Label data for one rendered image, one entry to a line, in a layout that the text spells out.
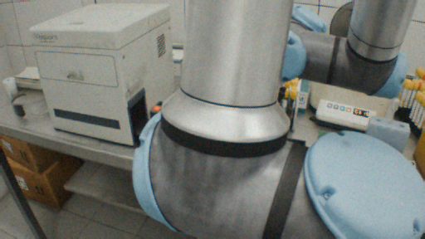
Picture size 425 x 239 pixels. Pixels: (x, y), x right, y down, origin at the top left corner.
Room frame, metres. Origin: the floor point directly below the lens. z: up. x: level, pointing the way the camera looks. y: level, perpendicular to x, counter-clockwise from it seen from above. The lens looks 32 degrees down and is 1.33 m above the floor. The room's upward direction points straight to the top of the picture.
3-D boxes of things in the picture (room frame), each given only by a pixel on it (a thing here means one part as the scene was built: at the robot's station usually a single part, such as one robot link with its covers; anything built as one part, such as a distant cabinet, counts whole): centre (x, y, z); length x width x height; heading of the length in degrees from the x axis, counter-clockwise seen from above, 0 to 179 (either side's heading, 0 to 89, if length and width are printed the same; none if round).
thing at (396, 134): (0.56, -0.41, 0.92); 0.10 x 0.07 x 0.10; 65
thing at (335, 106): (0.81, -0.42, 0.94); 0.30 x 0.24 x 0.12; 154
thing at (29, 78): (1.00, 0.68, 0.90); 0.25 x 0.11 x 0.05; 73
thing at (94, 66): (0.77, 0.28, 1.03); 0.31 x 0.27 x 0.30; 73
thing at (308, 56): (0.44, -0.12, 1.18); 0.11 x 0.11 x 0.08; 66
